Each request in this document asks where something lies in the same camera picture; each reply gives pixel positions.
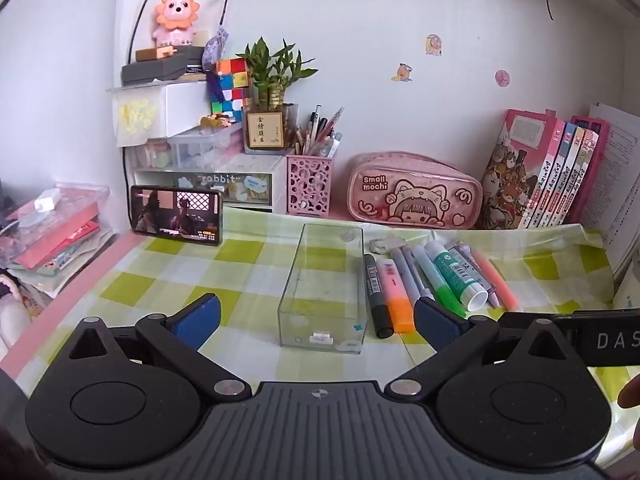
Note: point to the cream spine book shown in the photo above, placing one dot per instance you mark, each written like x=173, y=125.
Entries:
x=572, y=170

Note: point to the white desk drawer organizer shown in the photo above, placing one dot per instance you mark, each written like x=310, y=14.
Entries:
x=250, y=165

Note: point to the dark grey case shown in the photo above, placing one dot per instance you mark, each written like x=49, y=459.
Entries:
x=160, y=70

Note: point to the purple cartoon pen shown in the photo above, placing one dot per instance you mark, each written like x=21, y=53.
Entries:
x=465, y=252

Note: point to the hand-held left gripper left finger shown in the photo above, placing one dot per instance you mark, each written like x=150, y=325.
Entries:
x=197, y=322

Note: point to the smartphone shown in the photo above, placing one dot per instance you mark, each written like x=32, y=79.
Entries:
x=175, y=215

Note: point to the person's right hand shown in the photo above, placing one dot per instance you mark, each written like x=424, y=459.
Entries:
x=631, y=392

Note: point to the white storage box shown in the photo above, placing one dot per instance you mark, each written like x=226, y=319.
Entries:
x=185, y=107

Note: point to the pink highlighter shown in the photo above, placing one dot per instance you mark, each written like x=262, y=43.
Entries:
x=500, y=285

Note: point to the green glue stick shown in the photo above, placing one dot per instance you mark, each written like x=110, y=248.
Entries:
x=455, y=270

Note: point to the white printed paper sheets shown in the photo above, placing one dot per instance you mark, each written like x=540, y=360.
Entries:
x=620, y=185

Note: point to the yellow lace piece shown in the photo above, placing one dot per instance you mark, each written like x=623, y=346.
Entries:
x=132, y=115

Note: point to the pink pen holder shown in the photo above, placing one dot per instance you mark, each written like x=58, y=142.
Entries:
x=310, y=185

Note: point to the black whiteboard marker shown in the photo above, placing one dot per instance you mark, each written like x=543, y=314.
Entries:
x=377, y=290

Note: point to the small brown figurine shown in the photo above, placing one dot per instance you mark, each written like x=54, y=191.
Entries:
x=215, y=120

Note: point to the white charger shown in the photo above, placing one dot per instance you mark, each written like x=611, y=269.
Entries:
x=47, y=200

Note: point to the bunch of pens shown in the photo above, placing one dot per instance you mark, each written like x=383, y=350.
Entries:
x=317, y=132

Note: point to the clear compartment box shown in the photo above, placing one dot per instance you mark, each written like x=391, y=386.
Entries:
x=205, y=147

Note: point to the pink round wall sticker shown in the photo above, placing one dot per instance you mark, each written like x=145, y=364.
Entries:
x=502, y=77

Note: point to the light blue highlighter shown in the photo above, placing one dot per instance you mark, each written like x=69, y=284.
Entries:
x=402, y=265

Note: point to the clear plastic box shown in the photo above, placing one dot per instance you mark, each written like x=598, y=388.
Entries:
x=320, y=285

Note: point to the blue spine book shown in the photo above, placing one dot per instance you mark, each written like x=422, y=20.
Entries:
x=562, y=170

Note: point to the pink pencil case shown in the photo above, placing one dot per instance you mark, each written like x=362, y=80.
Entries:
x=415, y=190

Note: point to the purple sachet charm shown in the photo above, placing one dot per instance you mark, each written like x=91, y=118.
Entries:
x=216, y=47

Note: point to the green checked tablecloth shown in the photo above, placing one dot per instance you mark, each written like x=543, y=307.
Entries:
x=175, y=270

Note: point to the tan wooden block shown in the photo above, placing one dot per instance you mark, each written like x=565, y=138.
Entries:
x=155, y=53

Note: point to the orange animal wall sticker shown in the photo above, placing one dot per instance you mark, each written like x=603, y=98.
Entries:
x=402, y=72

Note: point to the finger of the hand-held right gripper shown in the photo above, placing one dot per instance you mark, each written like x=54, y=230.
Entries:
x=610, y=337

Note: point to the pink lion toy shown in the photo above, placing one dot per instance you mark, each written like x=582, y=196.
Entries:
x=175, y=15

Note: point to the red pink spine book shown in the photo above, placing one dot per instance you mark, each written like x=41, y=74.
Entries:
x=584, y=170

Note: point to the cartoon picture book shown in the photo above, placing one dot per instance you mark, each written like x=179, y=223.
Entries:
x=75, y=270

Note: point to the orange capped highlighter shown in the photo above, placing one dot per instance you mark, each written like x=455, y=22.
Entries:
x=397, y=305

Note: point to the green bamboo plant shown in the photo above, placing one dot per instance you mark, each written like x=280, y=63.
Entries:
x=272, y=67

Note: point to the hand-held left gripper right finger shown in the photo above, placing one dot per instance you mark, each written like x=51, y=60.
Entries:
x=440, y=322

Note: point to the yellow pink wall sticker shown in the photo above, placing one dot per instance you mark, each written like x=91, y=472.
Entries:
x=434, y=45

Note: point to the glass vase with label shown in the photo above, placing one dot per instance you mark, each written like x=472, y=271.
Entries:
x=262, y=127

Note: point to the clear plastic case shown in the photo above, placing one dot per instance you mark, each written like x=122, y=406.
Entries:
x=75, y=197

